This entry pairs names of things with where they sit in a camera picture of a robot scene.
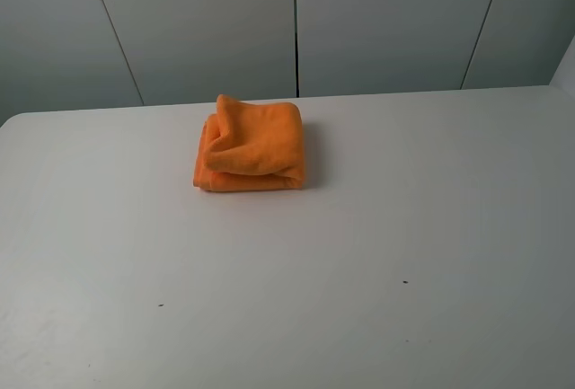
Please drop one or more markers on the orange terry towel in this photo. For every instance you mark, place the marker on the orange terry towel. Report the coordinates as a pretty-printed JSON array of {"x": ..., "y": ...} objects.
[{"x": 251, "y": 147}]

